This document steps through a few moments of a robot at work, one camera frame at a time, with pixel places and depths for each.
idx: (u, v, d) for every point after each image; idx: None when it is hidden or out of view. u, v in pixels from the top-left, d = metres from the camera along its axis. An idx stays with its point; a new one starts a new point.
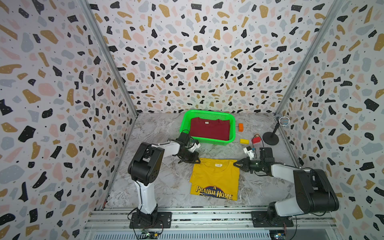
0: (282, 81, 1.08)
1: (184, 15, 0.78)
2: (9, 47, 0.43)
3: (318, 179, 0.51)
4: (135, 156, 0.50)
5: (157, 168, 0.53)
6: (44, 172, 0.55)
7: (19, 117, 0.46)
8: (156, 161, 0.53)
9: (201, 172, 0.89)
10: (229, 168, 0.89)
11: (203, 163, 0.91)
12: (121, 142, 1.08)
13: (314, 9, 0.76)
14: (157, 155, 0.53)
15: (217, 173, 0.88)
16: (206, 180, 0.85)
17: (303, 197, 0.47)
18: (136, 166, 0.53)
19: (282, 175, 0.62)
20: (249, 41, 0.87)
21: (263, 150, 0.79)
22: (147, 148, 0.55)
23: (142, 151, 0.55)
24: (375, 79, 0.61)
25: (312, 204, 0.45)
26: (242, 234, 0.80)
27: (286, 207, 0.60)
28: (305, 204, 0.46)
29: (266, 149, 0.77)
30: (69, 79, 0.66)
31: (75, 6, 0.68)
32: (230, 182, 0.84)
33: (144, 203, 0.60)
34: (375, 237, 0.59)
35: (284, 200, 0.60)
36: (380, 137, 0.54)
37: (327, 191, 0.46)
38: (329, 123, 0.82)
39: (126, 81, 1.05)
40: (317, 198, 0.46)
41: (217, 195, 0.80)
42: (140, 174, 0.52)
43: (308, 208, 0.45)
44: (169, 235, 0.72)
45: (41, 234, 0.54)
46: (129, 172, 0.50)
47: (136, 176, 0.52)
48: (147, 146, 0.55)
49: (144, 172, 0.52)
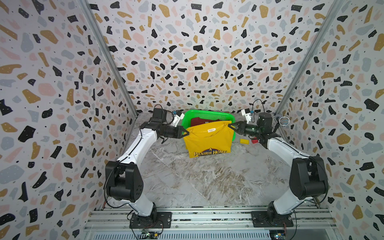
0: (282, 81, 1.07)
1: (184, 15, 0.78)
2: (9, 47, 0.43)
3: (315, 167, 0.51)
4: (108, 181, 0.45)
5: (139, 182, 0.47)
6: (44, 172, 0.55)
7: (19, 117, 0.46)
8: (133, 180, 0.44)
9: (194, 140, 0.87)
10: (223, 130, 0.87)
11: (192, 133, 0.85)
12: (121, 142, 1.08)
13: (314, 9, 0.76)
14: (131, 174, 0.44)
15: (212, 138, 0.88)
16: (202, 144, 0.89)
17: (296, 183, 0.49)
18: (115, 189, 0.46)
19: (278, 152, 0.62)
20: (249, 41, 0.87)
21: (264, 120, 0.71)
22: (117, 166, 0.45)
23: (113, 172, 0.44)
24: (375, 79, 0.61)
25: (304, 191, 0.47)
26: (242, 234, 0.80)
27: (284, 202, 0.61)
28: (297, 190, 0.49)
29: (267, 119, 0.69)
30: (69, 79, 0.66)
31: (75, 6, 0.68)
32: (224, 142, 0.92)
33: (139, 211, 0.58)
34: (375, 237, 0.59)
35: (281, 197, 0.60)
36: (380, 137, 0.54)
37: (321, 179, 0.48)
38: (329, 123, 0.82)
39: (126, 81, 1.05)
40: (311, 187, 0.48)
41: (213, 152, 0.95)
42: (123, 194, 0.46)
43: (299, 194, 0.48)
44: (169, 235, 0.72)
45: (41, 234, 0.54)
46: (109, 195, 0.46)
47: (118, 196, 0.46)
48: (116, 165, 0.45)
49: (127, 191, 0.45)
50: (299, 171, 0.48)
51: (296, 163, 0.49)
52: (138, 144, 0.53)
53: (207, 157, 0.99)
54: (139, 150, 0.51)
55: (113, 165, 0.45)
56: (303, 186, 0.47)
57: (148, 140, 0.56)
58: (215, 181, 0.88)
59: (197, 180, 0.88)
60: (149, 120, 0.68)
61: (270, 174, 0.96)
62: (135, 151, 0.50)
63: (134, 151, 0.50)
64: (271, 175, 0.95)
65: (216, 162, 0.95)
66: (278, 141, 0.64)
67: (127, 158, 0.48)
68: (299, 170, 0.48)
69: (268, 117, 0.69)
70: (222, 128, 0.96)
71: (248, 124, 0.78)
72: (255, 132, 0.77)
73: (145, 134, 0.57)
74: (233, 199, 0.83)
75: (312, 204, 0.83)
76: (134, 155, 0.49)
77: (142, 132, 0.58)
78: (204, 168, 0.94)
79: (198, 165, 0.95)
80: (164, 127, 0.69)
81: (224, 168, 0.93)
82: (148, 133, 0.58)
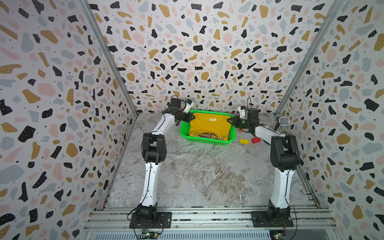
0: (282, 81, 1.08)
1: (184, 15, 0.78)
2: (9, 47, 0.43)
3: (290, 142, 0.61)
4: (144, 146, 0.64)
5: (165, 149, 0.67)
6: (44, 172, 0.55)
7: (19, 117, 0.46)
8: (161, 146, 0.64)
9: (198, 124, 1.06)
10: (222, 121, 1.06)
11: (198, 117, 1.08)
12: (121, 142, 1.08)
13: (314, 9, 0.76)
14: (160, 142, 0.64)
15: (213, 125, 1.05)
16: (203, 129, 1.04)
17: (275, 156, 0.61)
18: (148, 152, 0.66)
19: (262, 136, 0.75)
20: (249, 41, 0.87)
21: (251, 112, 0.85)
22: (150, 136, 0.65)
23: (148, 140, 0.65)
24: (375, 79, 0.61)
25: (280, 161, 0.58)
26: (242, 234, 0.80)
27: (276, 190, 0.66)
28: (276, 162, 0.60)
29: (253, 111, 0.84)
30: (69, 79, 0.66)
31: (75, 6, 0.68)
32: (222, 132, 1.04)
33: (150, 190, 0.66)
34: (375, 237, 0.59)
35: (274, 189, 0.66)
36: (380, 137, 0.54)
37: (294, 152, 0.59)
38: (329, 123, 0.82)
39: (126, 81, 1.05)
40: (285, 158, 0.59)
41: (211, 137, 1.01)
42: (153, 157, 0.66)
43: (277, 164, 0.60)
44: (169, 235, 0.72)
45: (41, 234, 0.54)
46: (143, 155, 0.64)
47: (149, 158, 0.67)
48: (149, 135, 0.65)
49: (157, 154, 0.66)
50: (276, 146, 0.59)
51: (273, 140, 0.61)
52: (163, 123, 0.73)
53: (207, 157, 0.99)
54: (164, 127, 0.71)
55: (148, 135, 0.65)
56: (279, 157, 0.58)
57: (169, 121, 0.75)
58: (215, 181, 0.88)
59: (197, 180, 0.88)
60: (168, 108, 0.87)
61: (270, 174, 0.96)
62: (162, 128, 0.70)
63: (161, 128, 0.70)
64: (271, 175, 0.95)
65: (216, 162, 0.95)
66: (262, 127, 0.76)
67: (157, 131, 0.68)
68: (277, 146, 0.59)
69: (255, 110, 0.82)
70: (222, 120, 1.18)
71: (240, 118, 0.94)
72: (244, 123, 0.92)
73: (167, 117, 0.77)
74: (233, 199, 0.83)
75: (312, 204, 0.83)
76: (161, 130, 0.69)
77: (164, 116, 0.78)
78: (204, 168, 0.94)
79: (198, 165, 0.95)
80: (179, 113, 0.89)
81: (224, 168, 0.93)
82: (168, 117, 0.77)
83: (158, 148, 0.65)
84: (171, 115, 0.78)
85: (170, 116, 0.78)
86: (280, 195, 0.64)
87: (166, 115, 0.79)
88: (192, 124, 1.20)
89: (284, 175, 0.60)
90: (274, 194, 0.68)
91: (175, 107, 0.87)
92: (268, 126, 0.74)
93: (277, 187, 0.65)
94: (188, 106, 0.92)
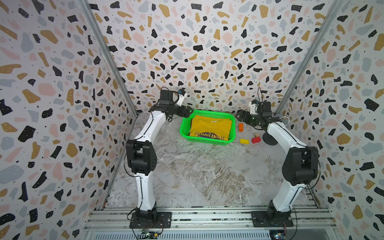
0: (282, 81, 1.08)
1: (184, 15, 0.78)
2: (9, 47, 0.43)
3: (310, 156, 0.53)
4: (128, 155, 0.55)
5: (153, 157, 0.56)
6: (44, 172, 0.55)
7: (19, 117, 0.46)
8: (149, 155, 0.53)
9: (199, 124, 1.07)
10: (224, 121, 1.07)
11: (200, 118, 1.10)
12: (121, 142, 1.08)
13: (314, 9, 0.76)
14: (147, 151, 0.53)
15: (214, 125, 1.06)
16: (203, 129, 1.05)
17: (289, 169, 0.53)
18: (134, 162, 0.56)
19: (278, 137, 0.62)
20: (249, 41, 0.87)
21: (262, 104, 0.74)
22: (135, 143, 0.54)
23: (132, 148, 0.53)
24: (375, 79, 0.61)
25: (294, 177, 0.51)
26: (242, 234, 0.80)
27: (281, 198, 0.63)
28: (289, 174, 0.53)
29: (265, 104, 0.72)
30: (69, 79, 0.66)
31: (75, 6, 0.68)
32: (223, 132, 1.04)
33: (145, 197, 0.62)
34: (375, 237, 0.59)
35: (279, 193, 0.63)
36: (380, 137, 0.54)
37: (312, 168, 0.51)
38: (329, 123, 0.82)
39: (126, 81, 1.05)
40: (301, 174, 0.51)
41: (211, 137, 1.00)
42: (141, 167, 0.56)
43: (289, 179, 0.53)
44: (169, 235, 0.72)
45: (41, 234, 0.54)
46: (129, 166, 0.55)
47: (136, 169, 0.57)
48: (134, 142, 0.54)
49: (144, 164, 0.56)
50: (293, 158, 0.50)
51: (292, 152, 0.51)
52: (150, 125, 0.61)
53: (206, 157, 0.99)
54: (152, 130, 0.59)
55: (132, 142, 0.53)
56: (294, 173, 0.51)
57: (159, 120, 0.63)
58: (215, 181, 0.88)
59: (197, 180, 0.88)
60: (158, 101, 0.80)
61: (270, 174, 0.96)
62: (149, 131, 0.58)
63: (148, 131, 0.58)
64: (271, 175, 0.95)
65: (216, 162, 0.95)
66: (279, 127, 0.64)
67: (143, 137, 0.56)
68: (294, 158, 0.50)
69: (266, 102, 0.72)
70: (223, 120, 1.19)
71: (251, 113, 0.84)
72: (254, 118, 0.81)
73: (155, 116, 0.64)
74: (233, 199, 0.83)
75: (312, 204, 0.83)
76: (148, 134, 0.57)
77: (152, 115, 0.65)
78: (204, 168, 0.94)
79: (198, 165, 0.95)
80: (171, 107, 0.71)
81: (224, 168, 0.93)
82: (157, 115, 0.65)
83: (145, 157, 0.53)
84: (161, 113, 0.66)
85: (160, 113, 0.66)
86: (285, 202, 0.61)
87: (155, 113, 0.66)
88: (193, 124, 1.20)
89: (294, 189, 0.55)
90: (278, 201, 0.65)
91: (166, 101, 0.73)
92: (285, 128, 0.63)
93: (282, 195, 0.62)
94: (181, 98, 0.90)
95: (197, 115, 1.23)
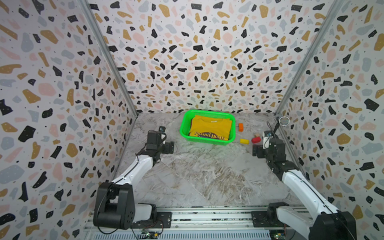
0: (282, 81, 1.07)
1: (184, 15, 0.78)
2: (9, 47, 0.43)
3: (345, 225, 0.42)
4: (99, 205, 0.42)
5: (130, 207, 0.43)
6: (44, 172, 0.55)
7: (19, 117, 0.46)
8: (125, 203, 0.42)
9: (199, 123, 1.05)
10: (224, 122, 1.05)
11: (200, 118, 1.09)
12: (121, 142, 1.08)
13: (314, 9, 0.76)
14: (124, 196, 0.42)
15: (214, 125, 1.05)
16: (204, 128, 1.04)
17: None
18: (104, 214, 0.42)
19: (297, 191, 0.53)
20: (249, 41, 0.87)
21: (276, 147, 0.64)
22: (110, 187, 0.43)
23: (105, 194, 0.42)
24: (375, 79, 0.61)
25: None
26: (242, 234, 0.80)
27: (289, 218, 0.59)
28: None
29: (280, 147, 0.62)
30: (69, 79, 0.66)
31: (75, 6, 0.68)
32: (224, 132, 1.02)
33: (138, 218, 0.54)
34: (375, 237, 0.59)
35: (288, 211, 0.63)
36: (380, 137, 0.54)
37: None
38: (329, 123, 0.82)
39: (126, 81, 1.05)
40: None
41: (211, 136, 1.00)
42: (112, 221, 0.42)
43: None
44: (169, 235, 0.72)
45: (42, 234, 0.54)
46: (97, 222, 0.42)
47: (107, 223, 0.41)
48: (109, 187, 0.43)
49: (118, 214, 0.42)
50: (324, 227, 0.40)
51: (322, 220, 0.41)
52: (134, 168, 0.53)
53: (207, 157, 0.99)
54: (135, 173, 0.51)
55: (106, 187, 0.44)
56: None
57: (144, 164, 0.56)
58: (215, 181, 0.88)
59: (197, 180, 0.88)
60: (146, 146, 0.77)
61: (270, 174, 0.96)
62: (130, 174, 0.50)
63: (130, 175, 0.50)
64: (271, 175, 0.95)
65: (215, 162, 0.96)
66: (297, 179, 0.55)
67: (123, 180, 0.47)
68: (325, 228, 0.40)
69: (280, 144, 0.63)
70: (223, 121, 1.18)
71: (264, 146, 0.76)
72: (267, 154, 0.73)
73: (141, 160, 0.58)
74: (233, 199, 0.83)
75: None
76: (129, 177, 0.49)
77: (138, 159, 0.59)
78: (204, 168, 0.94)
79: (198, 165, 0.95)
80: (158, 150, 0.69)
81: (224, 168, 0.93)
82: (144, 159, 0.59)
83: (120, 206, 0.42)
84: (148, 157, 0.60)
85: (146, 157, 0.61)
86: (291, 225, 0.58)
87: (142, 157, 0.61)
88: (193, 123, 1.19)
89: None
90: (284, 216, 0.62)
91: (153, 145, 0.68)
92: (304, 179, 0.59)
93: (291, 218, 0.57)
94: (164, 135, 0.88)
95: (197, 116, 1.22)
